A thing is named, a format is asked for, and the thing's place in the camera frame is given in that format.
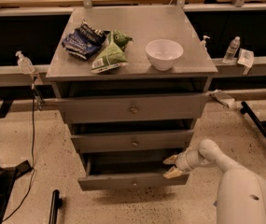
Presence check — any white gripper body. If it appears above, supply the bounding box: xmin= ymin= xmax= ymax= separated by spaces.
xmin=175 ymin=149 xmax=199 ymax=172

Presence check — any grey middle drawer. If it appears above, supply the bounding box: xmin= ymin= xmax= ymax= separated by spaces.
xmin=71 ymin=130 xmax=193 ymax=153

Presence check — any green chip bag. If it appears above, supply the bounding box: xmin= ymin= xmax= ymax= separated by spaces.
xmin=91 ymin=38 xmax=128 ymax=74

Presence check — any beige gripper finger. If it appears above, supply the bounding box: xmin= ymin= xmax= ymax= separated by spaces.
xmin=163 ymin=155 xmax=177 ymax=165
xmin=163 ymin=166 xmax=183 ymax=179

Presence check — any grey drawer cabinet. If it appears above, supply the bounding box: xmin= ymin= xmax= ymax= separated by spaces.
xmin=45 ymin=5 xmax=218 ymax=177

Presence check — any blue chip bag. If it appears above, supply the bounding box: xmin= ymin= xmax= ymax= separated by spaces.
xmin=62 ymin=21 xmax=109 ymax=61

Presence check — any grey top drawer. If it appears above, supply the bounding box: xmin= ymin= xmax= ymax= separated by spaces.
xmin=58 ymin=93 xmax=209 ymax=123

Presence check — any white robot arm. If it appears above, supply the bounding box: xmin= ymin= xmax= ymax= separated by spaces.
xmin=163 ymin=139 xmax=266 ymax=224

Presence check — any white wipes packet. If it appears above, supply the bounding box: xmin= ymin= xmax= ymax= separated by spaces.
xmin=237 ymin=49 xmax=254 ymax=75

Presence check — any black cable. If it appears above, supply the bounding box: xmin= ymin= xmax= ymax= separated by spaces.
xmin=1 ymin=83 xmax=37 ymax=223

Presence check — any black bar on floor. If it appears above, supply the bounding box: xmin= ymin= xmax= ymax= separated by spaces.
xmin=49 ymin=189 xmax=63 ymax=224

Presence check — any hand sanitizer pump bottle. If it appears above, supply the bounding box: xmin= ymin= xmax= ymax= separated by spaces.
xmin=16 ymin=50 xmax=35 ymax=75

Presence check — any small pump bottle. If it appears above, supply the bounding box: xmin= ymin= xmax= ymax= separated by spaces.
xmin=201 ymin=35 xmax=210 ymax=50

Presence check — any green plush toy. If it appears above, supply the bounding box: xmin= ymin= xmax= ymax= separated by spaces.
xmin=108 ymin=30 xmax=133 ymax=50

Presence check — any grey bottom drawer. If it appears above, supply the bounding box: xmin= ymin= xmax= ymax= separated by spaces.
xmin=78 ymin=150 xmax=189 ymax=190

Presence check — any folded cloth on rail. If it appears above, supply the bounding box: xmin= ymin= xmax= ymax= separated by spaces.
xmin=211 ymin=90 xmax=235 ymax=108

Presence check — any clear water bottle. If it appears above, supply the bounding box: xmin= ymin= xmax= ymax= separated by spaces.
xmin=223 ymin=36 xmax=240 ymax=63

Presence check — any white bowl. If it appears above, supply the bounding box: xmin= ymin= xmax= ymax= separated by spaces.
xmin=146 ymin=39 xmax=184 ymax=71

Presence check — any grey drawer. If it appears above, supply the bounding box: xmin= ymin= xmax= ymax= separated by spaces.
xmin=58 ymin=93 xmax=209 ymax=123
xmin=71 ymin=130 xmax=193 ymax=153
xmin=78 ymin=150 xmax=189 ymax=190

